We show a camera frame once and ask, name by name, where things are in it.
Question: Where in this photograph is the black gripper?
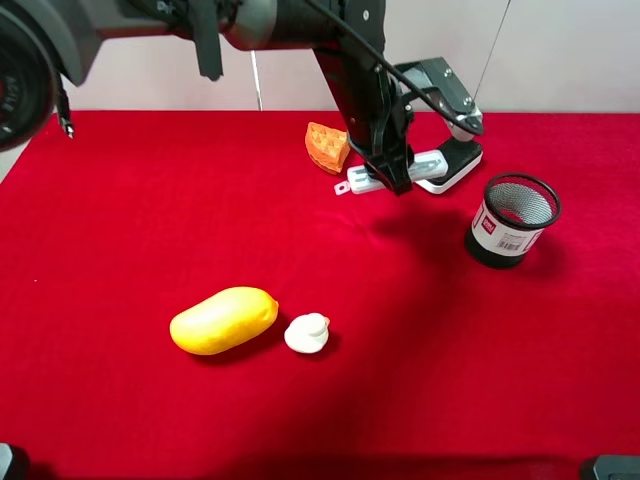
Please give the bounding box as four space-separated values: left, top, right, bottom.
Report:
314 48 415 196

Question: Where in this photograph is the grey plastic utensil case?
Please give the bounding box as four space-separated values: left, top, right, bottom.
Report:
334 150 449 196

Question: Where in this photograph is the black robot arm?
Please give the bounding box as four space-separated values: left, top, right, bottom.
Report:
1 1 414 194

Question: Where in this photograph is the orange waffle piece toy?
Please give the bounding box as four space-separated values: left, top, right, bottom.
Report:
305 122 350 175

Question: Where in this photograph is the black white board eraser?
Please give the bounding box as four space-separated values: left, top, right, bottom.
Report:
417 137 483 195

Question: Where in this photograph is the black mesh pen holder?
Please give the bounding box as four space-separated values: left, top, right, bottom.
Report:
464 173 561 269

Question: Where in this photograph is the small white duck toy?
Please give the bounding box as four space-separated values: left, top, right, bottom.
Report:
284 313 330 354

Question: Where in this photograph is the red table cloth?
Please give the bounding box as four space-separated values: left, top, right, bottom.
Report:
1 112 639 479

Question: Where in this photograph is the yellow mango toy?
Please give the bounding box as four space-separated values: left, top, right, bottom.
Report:
169 286 279 356

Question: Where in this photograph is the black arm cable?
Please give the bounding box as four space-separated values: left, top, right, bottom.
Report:
304 0 484 134

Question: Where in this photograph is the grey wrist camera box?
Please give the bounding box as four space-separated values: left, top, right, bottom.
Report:
395 57 484 142

